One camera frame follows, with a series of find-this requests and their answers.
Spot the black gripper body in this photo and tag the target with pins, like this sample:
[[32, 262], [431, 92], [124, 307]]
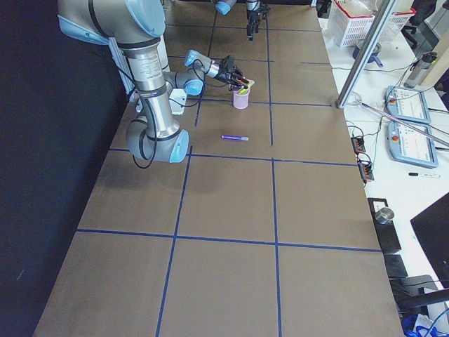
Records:
[[223, 74], [252, 10]]

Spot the purple highlighter pen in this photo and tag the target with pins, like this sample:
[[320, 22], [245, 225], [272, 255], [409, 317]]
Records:
[[236, 138]]

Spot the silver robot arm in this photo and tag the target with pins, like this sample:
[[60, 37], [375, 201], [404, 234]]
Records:
[[137, 27], [223, 8]]

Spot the pink mesh pen holder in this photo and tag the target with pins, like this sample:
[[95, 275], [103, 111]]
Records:
[[240, 102]]

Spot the black marker pen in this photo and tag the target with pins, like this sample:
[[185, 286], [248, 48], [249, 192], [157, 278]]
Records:
[[424, 175]]

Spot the white plastic basket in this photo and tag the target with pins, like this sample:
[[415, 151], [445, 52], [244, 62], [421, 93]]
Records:
[[347, 27]]

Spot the upper orange circuit board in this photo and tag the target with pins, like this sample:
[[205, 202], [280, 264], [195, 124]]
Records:
[[358, 144]]

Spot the orange circuit board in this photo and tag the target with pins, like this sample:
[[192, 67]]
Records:
[[358, 144], [366, 170]]

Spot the lower orange circuit board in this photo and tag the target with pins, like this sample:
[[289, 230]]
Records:
[[366, 170]]

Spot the upper teach pendant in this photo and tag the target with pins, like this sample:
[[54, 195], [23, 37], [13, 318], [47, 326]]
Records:
[[407, 104]]

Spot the grey water bottle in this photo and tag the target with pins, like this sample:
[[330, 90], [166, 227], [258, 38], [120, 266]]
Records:
[[420, 68]]

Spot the metal cup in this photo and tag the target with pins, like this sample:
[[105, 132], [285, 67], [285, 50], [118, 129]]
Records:
[[383, 216]]

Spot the black box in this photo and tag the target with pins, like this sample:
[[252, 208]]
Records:
[[386, 233]]

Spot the black monitor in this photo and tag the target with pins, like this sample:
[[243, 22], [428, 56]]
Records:
[[431, 230]]

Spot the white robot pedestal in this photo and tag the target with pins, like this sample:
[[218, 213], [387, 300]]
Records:
[[148, 65]]

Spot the aluminium frame post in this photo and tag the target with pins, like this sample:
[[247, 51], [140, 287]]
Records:
[[370, 41]]

